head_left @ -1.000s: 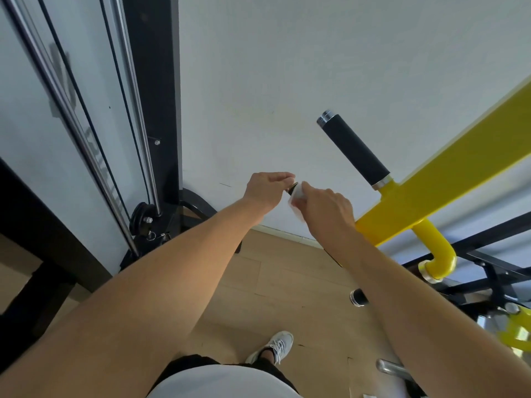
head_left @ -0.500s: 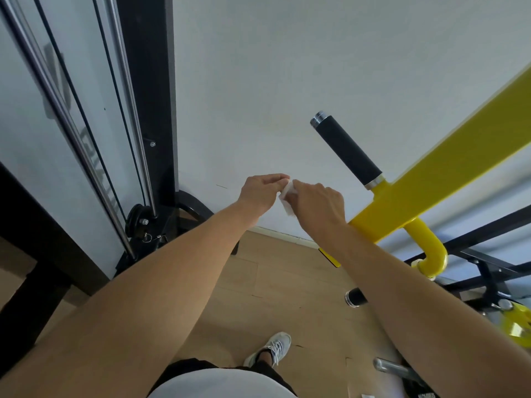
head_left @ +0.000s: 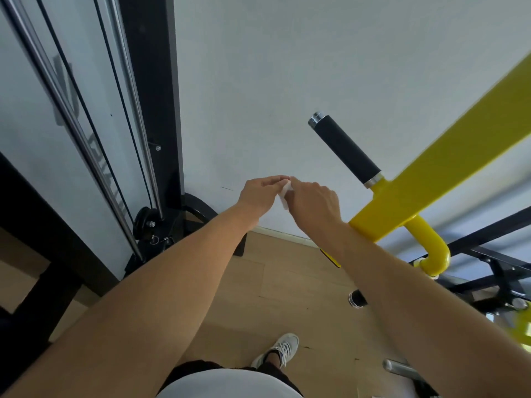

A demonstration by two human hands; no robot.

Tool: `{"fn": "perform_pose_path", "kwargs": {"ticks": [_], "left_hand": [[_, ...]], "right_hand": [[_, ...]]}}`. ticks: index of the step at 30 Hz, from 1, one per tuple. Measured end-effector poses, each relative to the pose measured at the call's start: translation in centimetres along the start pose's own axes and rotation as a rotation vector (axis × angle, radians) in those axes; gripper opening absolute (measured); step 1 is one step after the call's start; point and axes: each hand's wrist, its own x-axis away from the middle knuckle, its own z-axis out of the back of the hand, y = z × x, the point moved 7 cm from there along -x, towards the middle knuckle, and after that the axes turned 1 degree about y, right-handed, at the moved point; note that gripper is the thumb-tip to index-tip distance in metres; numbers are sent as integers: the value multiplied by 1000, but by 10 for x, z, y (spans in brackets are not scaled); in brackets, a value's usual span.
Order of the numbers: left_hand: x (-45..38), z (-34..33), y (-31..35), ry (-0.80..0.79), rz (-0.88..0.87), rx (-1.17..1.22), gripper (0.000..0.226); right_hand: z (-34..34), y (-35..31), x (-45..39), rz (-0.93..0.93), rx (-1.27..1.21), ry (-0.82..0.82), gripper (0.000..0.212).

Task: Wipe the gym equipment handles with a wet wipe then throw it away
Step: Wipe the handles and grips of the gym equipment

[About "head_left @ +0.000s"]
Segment person's left hand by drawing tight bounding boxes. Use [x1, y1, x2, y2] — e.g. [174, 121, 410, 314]
[236, 174, 291, 231]

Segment person's right hand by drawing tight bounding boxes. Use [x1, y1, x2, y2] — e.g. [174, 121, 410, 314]
[285, 176, 343, 241]

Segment white cleaning wipe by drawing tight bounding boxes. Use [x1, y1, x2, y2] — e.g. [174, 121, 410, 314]
[277, 180, 294, 211]

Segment person's left forearm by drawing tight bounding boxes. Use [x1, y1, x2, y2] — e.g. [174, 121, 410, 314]
[0, 202, 260, 398]

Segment person's right forearm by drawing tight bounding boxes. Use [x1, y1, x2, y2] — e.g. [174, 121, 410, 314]
[321, 221, 531, 398]

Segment white sneaker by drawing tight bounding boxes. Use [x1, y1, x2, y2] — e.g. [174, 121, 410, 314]
[251, 332, 300, 369]

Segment chrome guide rod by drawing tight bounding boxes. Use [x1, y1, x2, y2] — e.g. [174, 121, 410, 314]
[0, 0, 144, 261]
[93, 0, 165, 220]

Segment black shorts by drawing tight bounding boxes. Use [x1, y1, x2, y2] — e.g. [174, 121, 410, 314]
[157, 359, 304, 398]

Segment short chrome bar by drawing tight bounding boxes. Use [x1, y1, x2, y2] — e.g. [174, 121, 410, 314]
[382, 359, 424, 382]

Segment white shirt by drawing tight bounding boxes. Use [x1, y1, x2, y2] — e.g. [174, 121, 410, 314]
[157, 368, 304, 398]

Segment translucent machine guard panel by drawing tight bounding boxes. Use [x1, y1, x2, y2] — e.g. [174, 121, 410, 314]
[0, 0, 166, 293]

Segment black cable pulley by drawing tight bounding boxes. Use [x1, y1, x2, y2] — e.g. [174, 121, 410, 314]
[132, 206, 163, 241]

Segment black machine lower frame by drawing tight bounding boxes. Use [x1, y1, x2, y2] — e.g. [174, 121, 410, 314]
[0, 153, 125, 369]

